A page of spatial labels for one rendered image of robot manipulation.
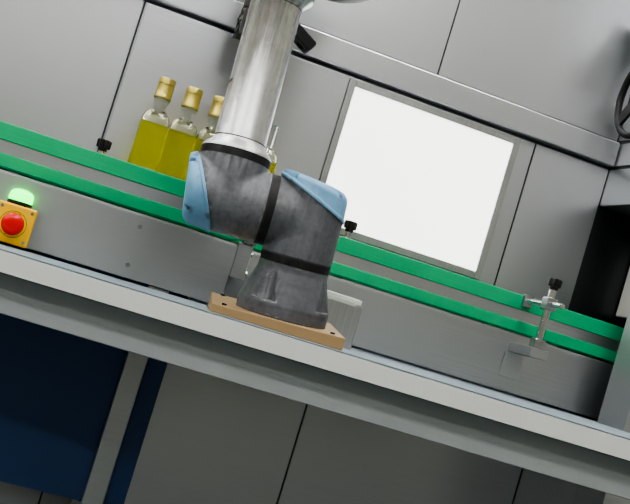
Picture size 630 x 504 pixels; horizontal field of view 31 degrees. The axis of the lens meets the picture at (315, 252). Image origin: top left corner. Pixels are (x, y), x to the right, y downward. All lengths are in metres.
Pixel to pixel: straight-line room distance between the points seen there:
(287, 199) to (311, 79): 0.76
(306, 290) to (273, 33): 0.42
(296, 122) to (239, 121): 0.69
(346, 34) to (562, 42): 0.53
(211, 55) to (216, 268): 0.53
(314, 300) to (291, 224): 0.13
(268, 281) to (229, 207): 0.13
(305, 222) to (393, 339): 0.64
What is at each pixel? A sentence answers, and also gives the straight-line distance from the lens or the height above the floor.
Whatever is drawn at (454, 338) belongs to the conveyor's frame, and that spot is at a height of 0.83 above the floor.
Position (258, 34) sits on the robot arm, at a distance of 1.84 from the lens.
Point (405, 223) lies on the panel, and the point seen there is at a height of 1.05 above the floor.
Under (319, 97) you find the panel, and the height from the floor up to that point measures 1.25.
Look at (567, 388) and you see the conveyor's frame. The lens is 2.52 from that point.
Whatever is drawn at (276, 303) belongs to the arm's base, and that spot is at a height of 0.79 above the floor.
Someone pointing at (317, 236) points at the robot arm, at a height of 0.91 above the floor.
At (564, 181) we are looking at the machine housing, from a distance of 2.73.
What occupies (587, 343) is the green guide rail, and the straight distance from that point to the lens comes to 2.55.
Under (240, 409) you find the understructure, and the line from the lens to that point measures 2.51.
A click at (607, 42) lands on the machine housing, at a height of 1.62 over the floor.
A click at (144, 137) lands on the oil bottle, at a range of 2.27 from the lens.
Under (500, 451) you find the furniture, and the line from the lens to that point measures 1.87.
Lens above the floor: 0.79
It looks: 3 degrees up
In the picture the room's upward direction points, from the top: 17 degrees clockwise
